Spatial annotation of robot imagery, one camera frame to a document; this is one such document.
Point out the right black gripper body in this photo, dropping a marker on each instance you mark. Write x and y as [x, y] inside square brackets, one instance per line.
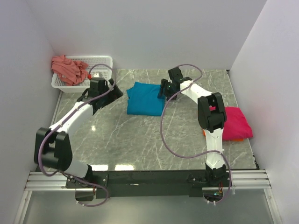
[168, 90]

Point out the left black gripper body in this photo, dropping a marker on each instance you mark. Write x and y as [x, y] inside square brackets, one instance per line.
[113, 95]

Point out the blue t shirt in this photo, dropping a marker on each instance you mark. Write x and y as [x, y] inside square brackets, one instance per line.
[143, 100]

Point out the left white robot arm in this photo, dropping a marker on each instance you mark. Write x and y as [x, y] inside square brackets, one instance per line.
[53, 144]

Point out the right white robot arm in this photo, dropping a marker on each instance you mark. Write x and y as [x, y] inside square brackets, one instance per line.
[211, 117]

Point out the white plastic basket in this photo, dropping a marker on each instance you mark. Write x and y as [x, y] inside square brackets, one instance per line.
[91, 61]

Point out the salmon crumpled t shirt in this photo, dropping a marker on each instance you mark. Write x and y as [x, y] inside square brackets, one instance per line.
[71, 72]

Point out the pink folded t shirt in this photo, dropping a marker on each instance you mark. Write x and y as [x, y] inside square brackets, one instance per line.
[236, 126]

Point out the orange folded t shirt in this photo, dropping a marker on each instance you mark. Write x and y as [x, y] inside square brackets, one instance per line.
[237, 140]

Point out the black base beam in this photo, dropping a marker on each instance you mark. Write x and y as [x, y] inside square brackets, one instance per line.
[151, 183]

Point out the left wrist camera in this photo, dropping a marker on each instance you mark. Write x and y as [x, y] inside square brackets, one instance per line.
[94, 75]

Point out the aluminium rail frame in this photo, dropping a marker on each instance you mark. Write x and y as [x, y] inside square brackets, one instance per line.
[241, 179]

